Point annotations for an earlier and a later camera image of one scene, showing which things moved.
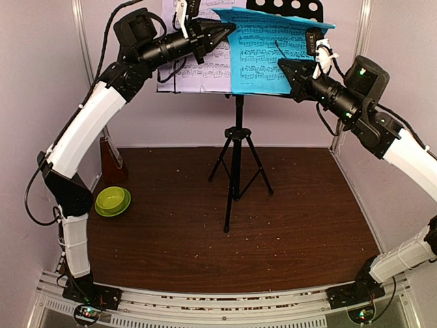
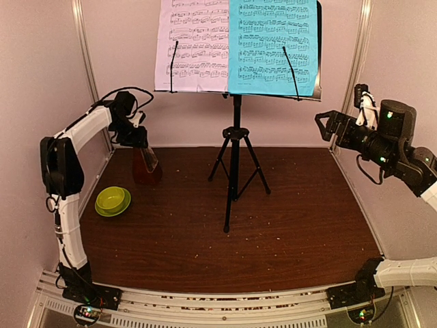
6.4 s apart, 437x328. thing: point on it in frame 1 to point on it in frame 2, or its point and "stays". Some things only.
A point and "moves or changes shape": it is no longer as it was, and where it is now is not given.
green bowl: x=112 y=201 stays
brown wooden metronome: x=113 y=171 to x=146 y=167
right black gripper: x=297 y=80 to x=347 y=123
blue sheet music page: x=258 y=39 moves or changes shape
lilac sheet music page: x=188 y=76 stays
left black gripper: x=199 y=34 to x=138 y=140
